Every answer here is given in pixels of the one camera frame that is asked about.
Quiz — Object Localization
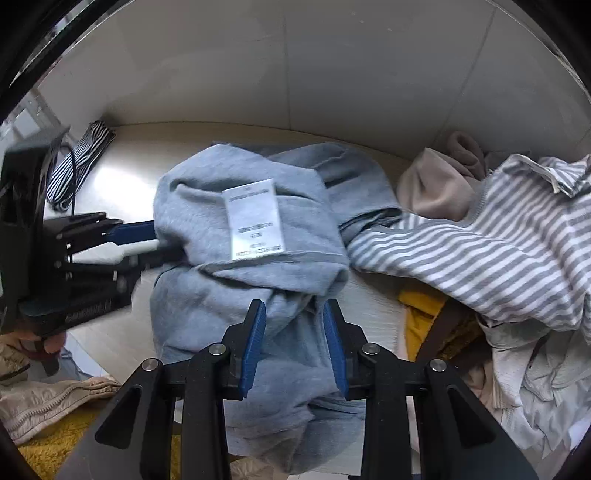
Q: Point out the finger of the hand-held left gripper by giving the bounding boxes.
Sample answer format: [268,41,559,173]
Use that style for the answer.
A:
[108,220,158,246]
[116,244,186,283]

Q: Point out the beige quilted jacket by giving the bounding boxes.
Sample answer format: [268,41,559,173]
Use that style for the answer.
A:
[0,374,123,446]

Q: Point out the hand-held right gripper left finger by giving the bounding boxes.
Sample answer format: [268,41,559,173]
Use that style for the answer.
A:
[55,299,269,480]

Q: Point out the mustard yellow garment brown trim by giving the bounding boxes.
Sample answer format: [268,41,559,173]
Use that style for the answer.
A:
[399,288,490,365]

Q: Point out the pale grey white garment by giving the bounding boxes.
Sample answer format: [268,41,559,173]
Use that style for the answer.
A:
[480,318,591,462]

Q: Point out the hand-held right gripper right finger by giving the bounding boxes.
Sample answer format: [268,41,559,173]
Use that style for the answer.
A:
[322,299,539,480]

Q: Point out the grey fleece pants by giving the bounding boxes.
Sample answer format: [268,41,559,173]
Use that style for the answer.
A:
[150,142,402,476]

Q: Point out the person's left hand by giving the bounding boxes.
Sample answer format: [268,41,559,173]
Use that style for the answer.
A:
[18,330,66,360]

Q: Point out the beige fleece cloth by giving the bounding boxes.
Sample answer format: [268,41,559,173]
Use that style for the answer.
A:
[397,130,490,222]

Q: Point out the black cable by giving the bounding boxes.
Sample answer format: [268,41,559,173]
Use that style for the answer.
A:
[59,142,78,215]

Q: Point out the grey white striped garment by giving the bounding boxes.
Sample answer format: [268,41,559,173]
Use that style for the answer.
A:
[346,154,591,330]

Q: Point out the yellow fuzzy garment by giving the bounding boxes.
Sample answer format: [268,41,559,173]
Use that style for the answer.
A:
[18,406,181,480]

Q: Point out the person's left forearm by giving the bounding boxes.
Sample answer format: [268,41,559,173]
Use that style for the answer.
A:
[0,339,31,384]

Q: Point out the black white striped cloth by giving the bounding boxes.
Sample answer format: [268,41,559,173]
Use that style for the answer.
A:
[46,120,116,213]

